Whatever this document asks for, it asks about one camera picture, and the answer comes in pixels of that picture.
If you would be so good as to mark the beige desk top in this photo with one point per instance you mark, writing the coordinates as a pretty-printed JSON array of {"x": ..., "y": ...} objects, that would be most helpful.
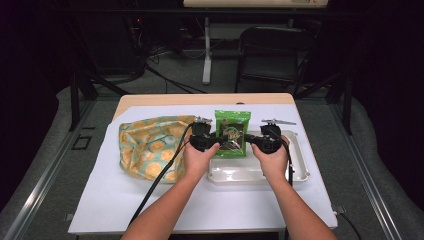
[{"x": 253, "y": 3}]

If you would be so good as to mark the white desk leg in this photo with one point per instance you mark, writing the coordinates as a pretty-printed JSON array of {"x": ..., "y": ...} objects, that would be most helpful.
[{"x": 207, "y": 60}]

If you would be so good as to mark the aluminium floor rail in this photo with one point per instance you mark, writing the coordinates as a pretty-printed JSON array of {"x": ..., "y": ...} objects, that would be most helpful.
[
  {"x": 363, "y": 166},
  {"x": 50, "y": 173}
]

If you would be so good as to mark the person's left hand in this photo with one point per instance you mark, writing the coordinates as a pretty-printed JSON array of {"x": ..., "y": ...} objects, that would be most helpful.
[{"x": 196, "y": 163}]

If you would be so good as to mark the white plastic tray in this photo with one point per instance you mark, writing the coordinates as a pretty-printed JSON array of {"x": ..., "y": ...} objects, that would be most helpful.
[{"x": 240, "y": 171}]

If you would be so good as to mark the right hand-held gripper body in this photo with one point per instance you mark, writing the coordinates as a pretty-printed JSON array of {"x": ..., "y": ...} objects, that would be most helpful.
[{"x": 270, "y": 141}]

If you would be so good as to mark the person's right hand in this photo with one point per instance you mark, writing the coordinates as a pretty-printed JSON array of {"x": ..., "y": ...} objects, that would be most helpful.
[{"x": 275, "y": 165}]

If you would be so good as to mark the black folding chair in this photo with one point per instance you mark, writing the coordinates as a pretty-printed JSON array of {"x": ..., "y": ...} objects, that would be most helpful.
[{"x": 273, "y": 66}]

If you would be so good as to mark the dark computer tower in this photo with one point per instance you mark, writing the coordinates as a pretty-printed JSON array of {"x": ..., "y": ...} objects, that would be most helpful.
[{"x": 110, "y": 46}]

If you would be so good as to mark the black metal stand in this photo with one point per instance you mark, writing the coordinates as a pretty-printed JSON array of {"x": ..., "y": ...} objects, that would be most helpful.
[
  {"x": 75, "y": 100},
  {"x": 348, "y": 106}
]

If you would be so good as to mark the wooden table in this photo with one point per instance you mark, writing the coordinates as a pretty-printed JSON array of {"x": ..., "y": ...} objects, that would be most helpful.
[{"x": 200, "y": 99}]

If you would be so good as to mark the green snack packet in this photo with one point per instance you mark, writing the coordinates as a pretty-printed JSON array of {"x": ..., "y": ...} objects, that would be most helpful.
[{"x": 232, "y": 125}]

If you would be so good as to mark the white table mat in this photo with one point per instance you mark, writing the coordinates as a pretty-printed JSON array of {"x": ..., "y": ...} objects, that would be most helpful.
[{"x": 226, "y": 206}]

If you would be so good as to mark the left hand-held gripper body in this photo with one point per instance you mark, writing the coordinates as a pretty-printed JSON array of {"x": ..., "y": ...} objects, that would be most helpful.
[{"x": 201, "y": 140}]

